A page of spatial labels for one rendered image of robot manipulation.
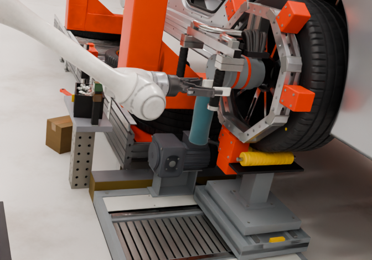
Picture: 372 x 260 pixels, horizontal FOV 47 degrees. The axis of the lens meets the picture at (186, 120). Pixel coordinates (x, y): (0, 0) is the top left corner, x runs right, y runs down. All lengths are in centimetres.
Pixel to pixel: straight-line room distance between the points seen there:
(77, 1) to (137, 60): 193
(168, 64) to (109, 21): 192
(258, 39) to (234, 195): 84
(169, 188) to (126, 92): 118
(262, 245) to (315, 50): 86
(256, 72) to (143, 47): 59
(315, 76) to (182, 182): 108
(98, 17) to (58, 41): 270
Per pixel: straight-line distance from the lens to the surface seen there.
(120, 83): 120
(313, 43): 158
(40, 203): 227
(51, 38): 126
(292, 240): 201
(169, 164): 205
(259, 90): 185
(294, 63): 154
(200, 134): 188
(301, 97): 149
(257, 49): 151
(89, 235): 206
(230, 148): 183
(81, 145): 227
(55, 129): 273
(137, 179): 226
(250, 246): 188
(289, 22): 156
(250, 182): 200
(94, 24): 395
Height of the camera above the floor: 122
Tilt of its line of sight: 20 degrees down
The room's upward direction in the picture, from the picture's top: 10 degrees clockwise
